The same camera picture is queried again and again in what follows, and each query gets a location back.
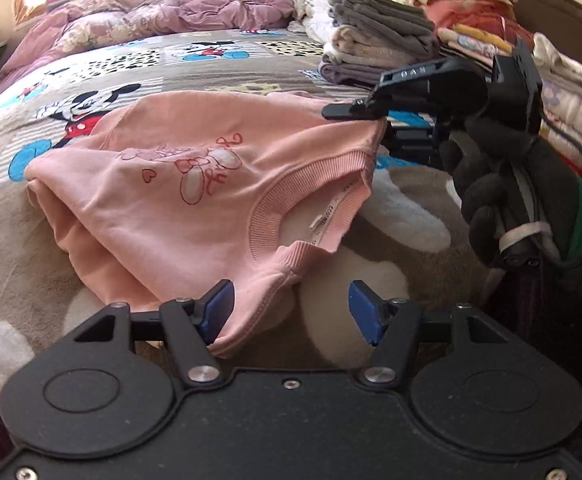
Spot Mickey Mouse fleece blanket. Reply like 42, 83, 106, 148
0, 30, 493, 391

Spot beige patterned folded blanket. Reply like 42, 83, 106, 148
323, 25, 416, 70

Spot pink child sweatshirt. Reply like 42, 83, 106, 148
25, 91, 385, 356

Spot dark grey folded blanket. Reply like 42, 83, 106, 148
328, 0, 438, 61

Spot lilac grey folded blanket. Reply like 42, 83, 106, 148
318, 55, 394, 88

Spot right black gloved hand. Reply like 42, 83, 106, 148
440, 117, 582, 266

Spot crumpled purple quilt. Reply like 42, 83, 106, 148
0, 0, 294, 93

